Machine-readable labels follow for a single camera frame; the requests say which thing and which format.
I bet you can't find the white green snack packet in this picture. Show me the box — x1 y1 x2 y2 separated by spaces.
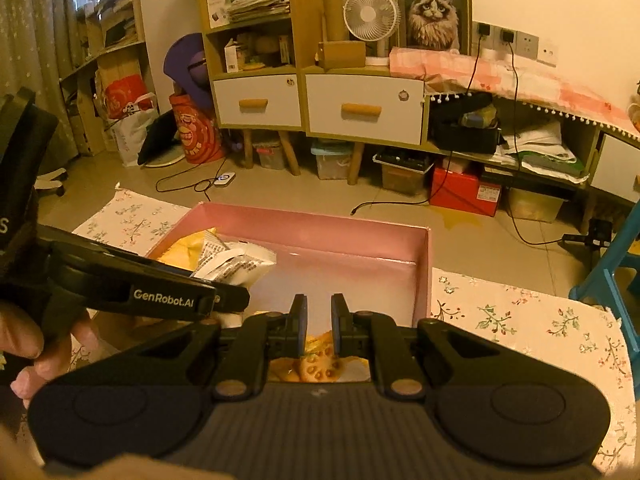
191 242 277 288

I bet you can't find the yellow lotus chip packet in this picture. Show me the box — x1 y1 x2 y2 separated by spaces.
267 332 371 384

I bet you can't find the large yellow snack bag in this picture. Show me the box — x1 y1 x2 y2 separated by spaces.
157 228 217 271

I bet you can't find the person left hand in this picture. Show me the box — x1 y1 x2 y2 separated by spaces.
1 304 99 406

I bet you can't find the pink silver cardboard box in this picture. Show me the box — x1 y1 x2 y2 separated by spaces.
148 203 432 335

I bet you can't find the white shopping bag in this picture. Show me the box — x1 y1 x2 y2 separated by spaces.
111 103 160 167

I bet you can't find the red cartoon bag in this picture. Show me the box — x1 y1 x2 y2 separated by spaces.
169 93 226 165

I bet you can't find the red box under sideboard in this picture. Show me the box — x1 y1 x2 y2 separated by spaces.
430 167 501 217

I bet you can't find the floral tablecloth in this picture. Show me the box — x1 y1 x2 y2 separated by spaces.
76 188 638 473

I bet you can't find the black bag in sideboard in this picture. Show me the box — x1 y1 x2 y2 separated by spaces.
427 92 501 155

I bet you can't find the purple hat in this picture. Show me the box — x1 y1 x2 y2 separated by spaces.
164 32 214 110

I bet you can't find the long low wooden sideboard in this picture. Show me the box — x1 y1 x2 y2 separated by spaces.
423 93 639 203

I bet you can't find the blue plastic stool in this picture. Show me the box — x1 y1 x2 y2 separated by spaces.
568 204 639 399

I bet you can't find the pink checkered cloth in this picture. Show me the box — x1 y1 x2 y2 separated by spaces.
390 47 639 141

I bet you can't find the wooden shelf cabinet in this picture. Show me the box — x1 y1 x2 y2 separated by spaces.
196 0 324 134

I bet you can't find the stack of papers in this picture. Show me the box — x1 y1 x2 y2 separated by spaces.
227 0 291 23

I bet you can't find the small white desk fan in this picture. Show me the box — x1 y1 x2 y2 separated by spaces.
343 0 400 66

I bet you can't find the framed cat picture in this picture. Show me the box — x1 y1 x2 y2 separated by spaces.
390 0 473 54

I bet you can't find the black power cable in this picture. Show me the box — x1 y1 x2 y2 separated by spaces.
349 27 597 248

